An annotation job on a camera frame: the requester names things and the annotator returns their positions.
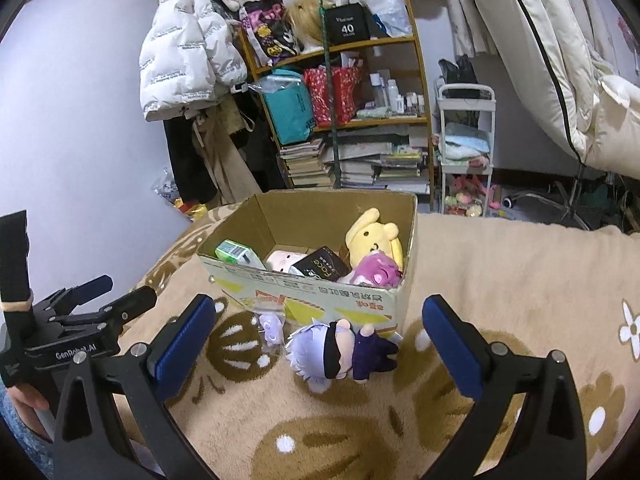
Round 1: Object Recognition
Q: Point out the plastic bag of toys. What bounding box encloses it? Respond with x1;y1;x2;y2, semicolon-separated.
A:
152;167;207;221

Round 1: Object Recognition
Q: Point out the blonde wig head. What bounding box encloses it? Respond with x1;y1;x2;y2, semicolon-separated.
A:
285;0;332;52

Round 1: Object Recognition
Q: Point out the white puffer jacket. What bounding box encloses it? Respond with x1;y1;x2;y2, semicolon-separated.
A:
139;0;247;122

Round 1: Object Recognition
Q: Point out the teal shopping bag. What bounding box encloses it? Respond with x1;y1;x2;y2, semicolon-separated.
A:
262;68;314;145

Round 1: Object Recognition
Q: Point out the beige coat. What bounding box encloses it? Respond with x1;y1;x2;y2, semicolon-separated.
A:
192;96;260;205

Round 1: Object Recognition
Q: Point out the black box marked 40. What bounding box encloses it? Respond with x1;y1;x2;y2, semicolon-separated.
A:
326;3;370;46

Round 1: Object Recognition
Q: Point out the white rolling cart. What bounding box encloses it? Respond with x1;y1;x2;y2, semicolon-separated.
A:
436;84;497;218

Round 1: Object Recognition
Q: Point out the red gift bag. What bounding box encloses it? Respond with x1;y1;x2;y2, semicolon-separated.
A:
303;66;362;128

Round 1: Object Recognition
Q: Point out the pink bear plush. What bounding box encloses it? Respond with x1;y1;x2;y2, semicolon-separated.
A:
338;250;402;288

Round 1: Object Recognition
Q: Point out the person's left hand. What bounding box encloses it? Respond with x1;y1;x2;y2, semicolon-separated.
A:
6;384;51;442

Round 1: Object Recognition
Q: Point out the green pole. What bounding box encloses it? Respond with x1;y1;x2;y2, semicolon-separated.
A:
318;0;342;190

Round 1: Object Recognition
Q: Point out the yellow dog plush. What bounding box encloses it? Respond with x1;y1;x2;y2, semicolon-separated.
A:
345;208;404;271

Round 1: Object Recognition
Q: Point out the green tissue pack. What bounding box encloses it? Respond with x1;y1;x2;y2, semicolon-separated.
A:
215;240;266;270

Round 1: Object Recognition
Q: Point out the wooden shelf unit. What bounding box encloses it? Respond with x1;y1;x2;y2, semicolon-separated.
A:
240;0;434;196

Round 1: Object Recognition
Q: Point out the black face mask packet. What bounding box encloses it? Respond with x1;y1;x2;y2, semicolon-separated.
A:
288;246;350;282

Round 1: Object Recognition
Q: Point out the beige patterned plush rug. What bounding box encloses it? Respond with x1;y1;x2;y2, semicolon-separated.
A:
120;209;639;479

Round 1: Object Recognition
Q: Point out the stack of books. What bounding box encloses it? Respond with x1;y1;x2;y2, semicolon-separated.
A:
279;138;334;188

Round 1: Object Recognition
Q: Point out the cardboard box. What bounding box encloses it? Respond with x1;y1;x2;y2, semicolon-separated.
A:
198;190;418;338

